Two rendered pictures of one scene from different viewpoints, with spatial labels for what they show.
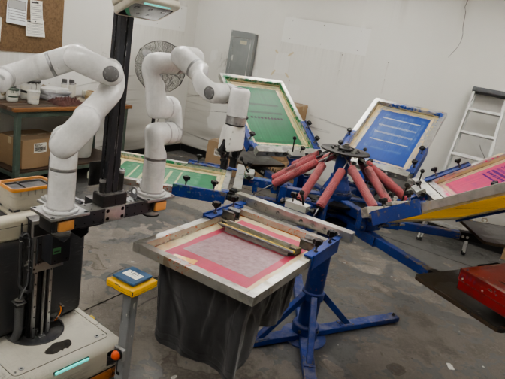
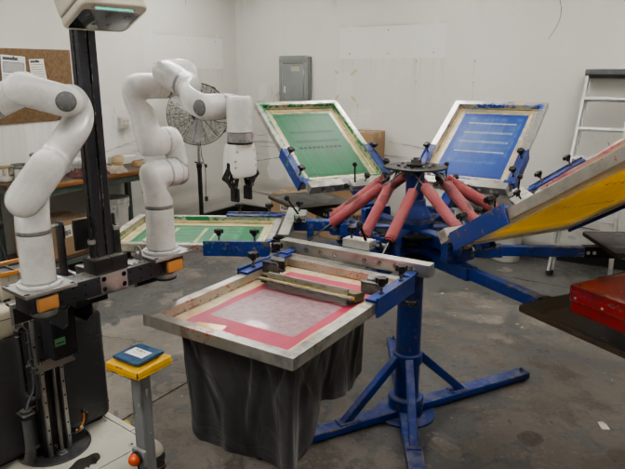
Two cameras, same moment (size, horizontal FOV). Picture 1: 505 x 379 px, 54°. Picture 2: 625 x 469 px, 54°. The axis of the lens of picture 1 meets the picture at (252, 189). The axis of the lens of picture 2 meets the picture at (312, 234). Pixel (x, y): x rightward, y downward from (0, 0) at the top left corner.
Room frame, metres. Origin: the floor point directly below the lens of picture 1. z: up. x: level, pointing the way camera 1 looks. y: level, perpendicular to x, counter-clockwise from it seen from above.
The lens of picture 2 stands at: (0.08, -0.23, 1.73)
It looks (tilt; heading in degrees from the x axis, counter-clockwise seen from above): 15 degrees down; 4
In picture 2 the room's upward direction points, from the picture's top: straight up
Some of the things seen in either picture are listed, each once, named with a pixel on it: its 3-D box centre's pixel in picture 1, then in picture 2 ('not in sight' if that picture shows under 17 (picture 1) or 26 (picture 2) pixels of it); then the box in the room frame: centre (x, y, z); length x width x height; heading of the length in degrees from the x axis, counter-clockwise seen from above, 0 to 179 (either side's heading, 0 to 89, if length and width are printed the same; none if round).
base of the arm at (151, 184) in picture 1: (150, 174); (157, 228); (2.08, 0.45, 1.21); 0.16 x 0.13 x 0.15; 55
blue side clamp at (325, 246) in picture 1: (322, 252); (391, 294); (2.14, -0.36, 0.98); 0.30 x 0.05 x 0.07; 151
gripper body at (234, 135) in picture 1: (233, 135); (240, 157); (1.85, 0.11, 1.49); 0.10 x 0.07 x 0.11; 145
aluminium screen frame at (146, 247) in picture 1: (243, 245); (288, 300); (2.06, -0.01, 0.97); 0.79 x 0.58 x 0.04; 151
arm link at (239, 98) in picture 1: (232, 99); (232, 112); (1.88, 0.13, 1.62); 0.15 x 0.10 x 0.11; 55
